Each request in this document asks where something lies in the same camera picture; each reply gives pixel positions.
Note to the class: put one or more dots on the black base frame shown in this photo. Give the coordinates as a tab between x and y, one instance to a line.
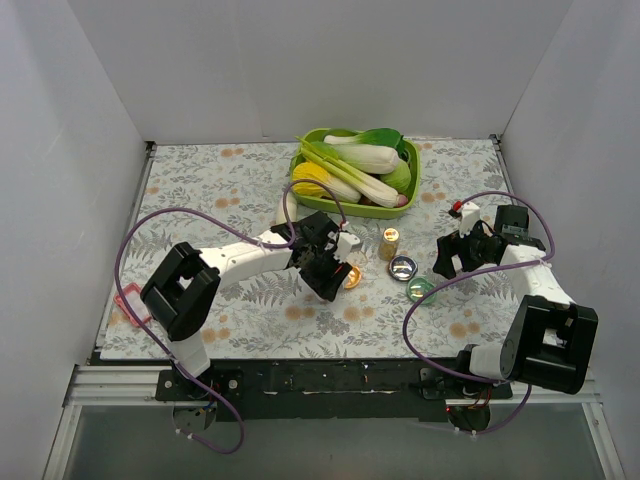
323	389

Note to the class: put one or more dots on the yellow napa cabbage toy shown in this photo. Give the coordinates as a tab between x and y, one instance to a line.
317	182

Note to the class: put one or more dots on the pink square pill box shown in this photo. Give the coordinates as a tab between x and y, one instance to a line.
131	304

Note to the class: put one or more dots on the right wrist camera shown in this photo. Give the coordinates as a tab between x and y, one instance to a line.
467	214

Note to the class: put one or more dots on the green plastic tray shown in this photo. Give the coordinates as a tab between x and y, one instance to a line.
411	156

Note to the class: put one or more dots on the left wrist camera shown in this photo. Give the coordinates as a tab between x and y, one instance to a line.
346	242

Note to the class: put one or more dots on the yellow round pill case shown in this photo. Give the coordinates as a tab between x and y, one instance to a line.
352	279

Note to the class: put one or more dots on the green round pill case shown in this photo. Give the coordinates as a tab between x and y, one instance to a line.
418	290

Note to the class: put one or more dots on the floral table mat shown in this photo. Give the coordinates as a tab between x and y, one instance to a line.
207	195

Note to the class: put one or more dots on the bok choy toy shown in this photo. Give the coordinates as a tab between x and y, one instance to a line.
376	151

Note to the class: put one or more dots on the blue round pill case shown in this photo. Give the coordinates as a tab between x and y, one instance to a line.
402	268

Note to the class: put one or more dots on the clear pill case lid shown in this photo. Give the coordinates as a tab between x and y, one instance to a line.
358	259

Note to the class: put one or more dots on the long white daikon toy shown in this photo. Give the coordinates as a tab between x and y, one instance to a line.
375	190

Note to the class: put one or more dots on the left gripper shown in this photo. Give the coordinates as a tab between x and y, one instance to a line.
323	270

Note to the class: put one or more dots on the white radish toy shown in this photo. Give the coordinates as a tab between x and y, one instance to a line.
286	209

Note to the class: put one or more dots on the small glass pill jar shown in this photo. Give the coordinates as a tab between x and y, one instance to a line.
388	244

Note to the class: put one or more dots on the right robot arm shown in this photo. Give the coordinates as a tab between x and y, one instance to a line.
550	340

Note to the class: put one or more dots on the green celery stalk toy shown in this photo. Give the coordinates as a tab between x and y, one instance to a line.
327	157

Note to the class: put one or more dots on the green cabbage toy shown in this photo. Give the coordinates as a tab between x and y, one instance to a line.
399	179

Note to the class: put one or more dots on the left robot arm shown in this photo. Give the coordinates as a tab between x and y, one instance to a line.
181	291

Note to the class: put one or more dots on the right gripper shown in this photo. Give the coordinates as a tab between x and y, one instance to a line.
455	248

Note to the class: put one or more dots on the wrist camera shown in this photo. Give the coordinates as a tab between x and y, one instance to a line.
467	214
346	242

